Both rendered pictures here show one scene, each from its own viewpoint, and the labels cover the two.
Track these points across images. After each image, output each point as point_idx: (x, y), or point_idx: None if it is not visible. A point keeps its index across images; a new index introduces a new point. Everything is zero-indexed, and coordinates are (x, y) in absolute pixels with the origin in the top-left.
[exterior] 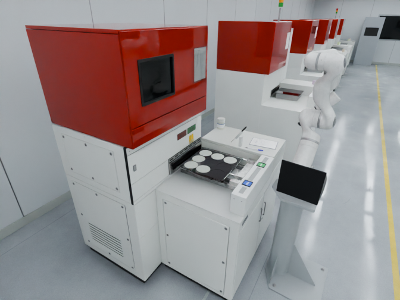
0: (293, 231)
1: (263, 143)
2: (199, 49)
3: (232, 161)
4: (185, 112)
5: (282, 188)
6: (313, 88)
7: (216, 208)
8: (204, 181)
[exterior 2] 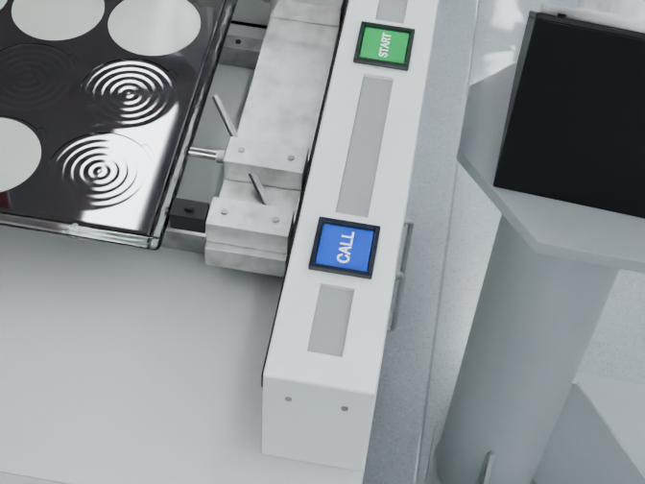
0: (581, 344)
1: None
2: None
3: (173, 34)
4: None
5: (533, 175)
6: None
7: (169, 454)
8: (20, 231)
